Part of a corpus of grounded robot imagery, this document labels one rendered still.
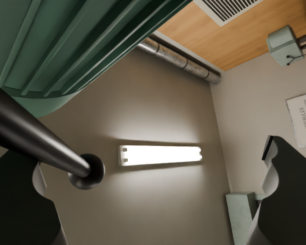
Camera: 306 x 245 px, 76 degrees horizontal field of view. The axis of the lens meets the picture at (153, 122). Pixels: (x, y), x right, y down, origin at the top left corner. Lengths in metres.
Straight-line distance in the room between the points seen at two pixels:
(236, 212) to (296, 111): 1.52
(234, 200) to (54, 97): 2.95
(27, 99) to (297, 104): 3.02
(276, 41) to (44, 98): 2.15
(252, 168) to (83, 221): 2.36
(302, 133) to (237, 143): 0.81
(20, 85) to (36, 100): 0.02
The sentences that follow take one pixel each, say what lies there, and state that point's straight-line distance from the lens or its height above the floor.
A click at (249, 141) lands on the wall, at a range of 3.20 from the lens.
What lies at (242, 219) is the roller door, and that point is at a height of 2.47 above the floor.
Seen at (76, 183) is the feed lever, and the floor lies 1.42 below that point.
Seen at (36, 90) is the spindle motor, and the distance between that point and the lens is 0.19.
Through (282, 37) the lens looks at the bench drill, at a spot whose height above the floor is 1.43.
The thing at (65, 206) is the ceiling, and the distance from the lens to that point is 1.57.
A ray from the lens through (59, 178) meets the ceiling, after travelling 1.55.
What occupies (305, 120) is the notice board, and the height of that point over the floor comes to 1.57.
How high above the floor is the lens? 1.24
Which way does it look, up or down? 43 degrees up
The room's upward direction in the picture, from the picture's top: 110 degrees counter-clockwise
